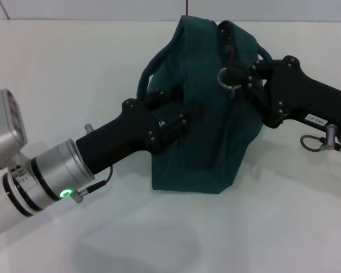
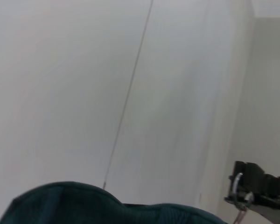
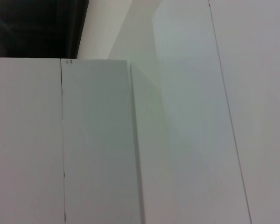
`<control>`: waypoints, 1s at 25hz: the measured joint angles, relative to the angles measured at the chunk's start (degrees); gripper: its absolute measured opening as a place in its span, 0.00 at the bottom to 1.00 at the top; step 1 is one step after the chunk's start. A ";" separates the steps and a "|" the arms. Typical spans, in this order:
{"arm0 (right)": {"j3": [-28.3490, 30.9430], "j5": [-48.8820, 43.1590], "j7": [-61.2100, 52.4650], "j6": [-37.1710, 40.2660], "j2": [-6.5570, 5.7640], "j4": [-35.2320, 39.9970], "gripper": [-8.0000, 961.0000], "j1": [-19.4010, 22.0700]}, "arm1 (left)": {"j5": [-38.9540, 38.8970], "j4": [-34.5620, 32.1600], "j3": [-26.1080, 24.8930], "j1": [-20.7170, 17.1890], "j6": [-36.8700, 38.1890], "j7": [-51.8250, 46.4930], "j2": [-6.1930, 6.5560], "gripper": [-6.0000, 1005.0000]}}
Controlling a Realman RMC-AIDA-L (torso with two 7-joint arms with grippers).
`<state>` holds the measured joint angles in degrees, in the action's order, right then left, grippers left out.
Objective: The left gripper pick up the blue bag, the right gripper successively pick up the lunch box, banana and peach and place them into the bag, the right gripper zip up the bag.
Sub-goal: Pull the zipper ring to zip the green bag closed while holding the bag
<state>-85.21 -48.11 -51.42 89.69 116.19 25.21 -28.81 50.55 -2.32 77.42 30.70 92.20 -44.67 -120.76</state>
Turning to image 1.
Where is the dark teal insulated lunch bag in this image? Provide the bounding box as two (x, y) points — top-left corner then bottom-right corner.
(136, 15), (273, 195)

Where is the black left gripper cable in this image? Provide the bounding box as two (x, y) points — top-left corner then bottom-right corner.
(73, 164), (114, 204)

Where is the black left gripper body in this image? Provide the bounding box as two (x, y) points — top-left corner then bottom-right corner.
(75, 98), (161, 175)

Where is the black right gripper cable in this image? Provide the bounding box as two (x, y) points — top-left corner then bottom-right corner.
(300, 124), (341, 163)

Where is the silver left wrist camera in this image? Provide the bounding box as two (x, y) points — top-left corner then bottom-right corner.
(0, 89), (29, 173)

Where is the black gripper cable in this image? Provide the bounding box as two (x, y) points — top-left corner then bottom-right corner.
(300, 124), (341, 163)
(73, 164), (114, 204)

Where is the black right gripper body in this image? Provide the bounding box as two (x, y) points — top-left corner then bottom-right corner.
(263, 55), (341, 146)

